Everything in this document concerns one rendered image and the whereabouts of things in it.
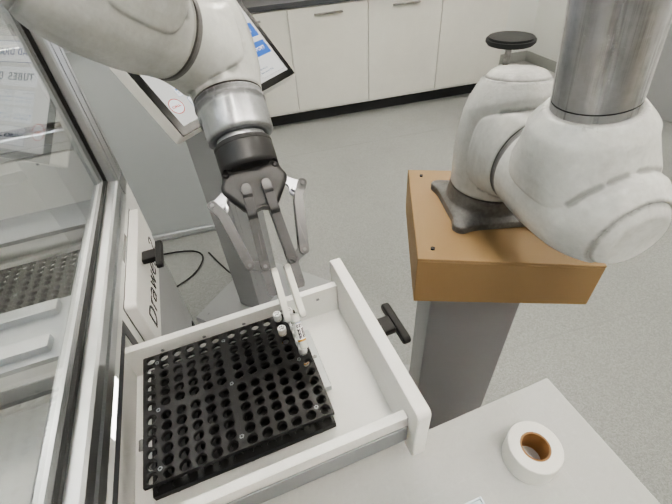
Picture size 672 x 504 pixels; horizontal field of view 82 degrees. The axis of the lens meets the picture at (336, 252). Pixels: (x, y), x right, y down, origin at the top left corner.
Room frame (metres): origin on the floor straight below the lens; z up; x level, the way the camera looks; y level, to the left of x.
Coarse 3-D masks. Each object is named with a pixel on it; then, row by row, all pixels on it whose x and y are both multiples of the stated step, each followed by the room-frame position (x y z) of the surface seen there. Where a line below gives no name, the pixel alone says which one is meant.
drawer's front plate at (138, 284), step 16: (144, 224) 0.66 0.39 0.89; (128, 240) 0.57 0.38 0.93; (144, 240) 0.61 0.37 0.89; (128, 256) 0.52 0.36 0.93; (128, 272) 0.48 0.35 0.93; (144, 272) 0.51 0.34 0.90; (128, 288) 0.44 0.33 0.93; (144, 288) 0.47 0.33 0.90; (128, 304) 0.41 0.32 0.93; (144, 304) 0.44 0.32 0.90; (144, 320) 0.40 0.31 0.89; (160, 320) 0.46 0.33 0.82; (144, 336) 0.40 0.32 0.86; (160, 336) 0.42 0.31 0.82
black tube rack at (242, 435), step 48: (240, 336) 0.35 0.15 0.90; (288, 336) 0.34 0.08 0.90; (144, 384) 0.29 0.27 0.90; (192, 384) 0.30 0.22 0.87; (240, 384) 0.28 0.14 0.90; (288, 384) 0.27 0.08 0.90; (144, 432) 0.22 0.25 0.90; (192, 432) 0.22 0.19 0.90; (240, 432) 0.21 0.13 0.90; (288, 432) 0.21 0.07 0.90; (144, 480) 0.17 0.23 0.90; (192, 480) 0.17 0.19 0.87
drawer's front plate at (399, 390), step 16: (336, 272) 0.44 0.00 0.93; (352, 288) 0.40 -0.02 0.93; (352, 304) 0.38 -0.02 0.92; (352, 320) 0.38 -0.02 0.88; (368, 320) 0.34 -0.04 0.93; (368, 336) 0.32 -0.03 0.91; (384, 336) 0.31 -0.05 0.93; (368, 352) 0.32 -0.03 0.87; (384, 352) 0.28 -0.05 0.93; (384, 368) 0.28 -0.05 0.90; (400, 368) 0.26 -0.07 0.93; (384, 384) 0.27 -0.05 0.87; (400, 384) 0.24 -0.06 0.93; (400, 400) 0.23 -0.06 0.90; (416, 400) 0.22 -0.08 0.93; (416, 416) 0.20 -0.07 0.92; (416, 432) 0.20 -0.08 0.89; (416, 448) 0.20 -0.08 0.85
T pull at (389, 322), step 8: (384, 304) 0.38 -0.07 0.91; (384, 312) 0.37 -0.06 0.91; (392, 312) 0.36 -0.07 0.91; (384, 320) 0.35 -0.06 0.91; (392, 320) 0.35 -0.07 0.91; (384, 328) 0.34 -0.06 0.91; (392, 328) 0.33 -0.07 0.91; (400, 328) 0.33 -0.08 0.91; (400, 336) 0.32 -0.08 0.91; (408, 336) 0.32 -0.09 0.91
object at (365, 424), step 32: (320, 288) 0.44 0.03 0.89; (224, 320) 0.39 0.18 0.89; (256, 320) 0.40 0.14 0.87; (320, 320) 0.42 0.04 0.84; (128, 352) 0.34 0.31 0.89; (160, 352) 0.36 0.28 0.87; (320, 352) 0.36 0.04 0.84; (352, 352) 0.35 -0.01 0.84; (128, 384) 0.31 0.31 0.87; (352, 384) 0.30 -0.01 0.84; (128, 416) 0.26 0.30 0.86; (352, 416) 0.25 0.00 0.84; (384, 416) 0.25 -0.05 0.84; (128, 448) 0.22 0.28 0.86; (288, 448) 0.21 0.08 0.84; (320, 448) 0.19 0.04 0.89; (352, 448) 0.19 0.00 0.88; (384, 448) 0.20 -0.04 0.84; (128, 480) 0.18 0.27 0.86; (224, 480) 0.18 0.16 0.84; (256, 480) 0.16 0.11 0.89; (288, 480) 0.16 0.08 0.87
